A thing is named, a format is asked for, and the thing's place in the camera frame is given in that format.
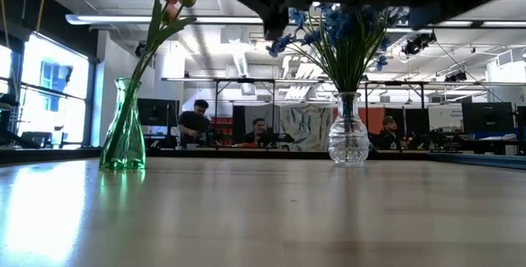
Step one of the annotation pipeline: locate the green glass vase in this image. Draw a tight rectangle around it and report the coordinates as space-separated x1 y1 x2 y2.
99 77 147 172

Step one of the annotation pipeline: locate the clear cut-glass vase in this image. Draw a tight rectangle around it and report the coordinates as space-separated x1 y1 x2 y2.
327 91 371 168

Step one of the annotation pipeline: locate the blue artificial flower spray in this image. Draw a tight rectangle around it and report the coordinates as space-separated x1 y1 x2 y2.
265 32 344 94
324 6 371 94
287 7 342 91
348 6 412 94

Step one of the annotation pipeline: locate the black overhead truss beam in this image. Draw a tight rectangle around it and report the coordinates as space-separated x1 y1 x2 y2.
161 76 526 88

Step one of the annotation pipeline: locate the white crumpled sheet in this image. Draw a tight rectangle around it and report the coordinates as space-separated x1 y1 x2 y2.
280 104 335 152

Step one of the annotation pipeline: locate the red cabinet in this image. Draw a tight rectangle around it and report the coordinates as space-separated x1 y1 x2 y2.
212 117 233 147

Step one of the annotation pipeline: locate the long fluorescent ceiling light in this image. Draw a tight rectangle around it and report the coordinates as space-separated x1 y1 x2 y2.
385 20 526 34
65 13 264 26

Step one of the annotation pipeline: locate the white sign board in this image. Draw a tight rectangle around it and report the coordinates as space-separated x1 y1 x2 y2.
427 104 464 132

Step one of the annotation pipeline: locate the black computer monitor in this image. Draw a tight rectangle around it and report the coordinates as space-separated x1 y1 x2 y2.
136 98 181 128
461 102 515 135

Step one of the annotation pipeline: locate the orange wall panel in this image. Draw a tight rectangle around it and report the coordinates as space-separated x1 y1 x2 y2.
359 107 387 135

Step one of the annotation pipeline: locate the person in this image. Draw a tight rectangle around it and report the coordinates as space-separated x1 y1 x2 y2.
371 115 408 151
178 99 214 148
241 117 295 149

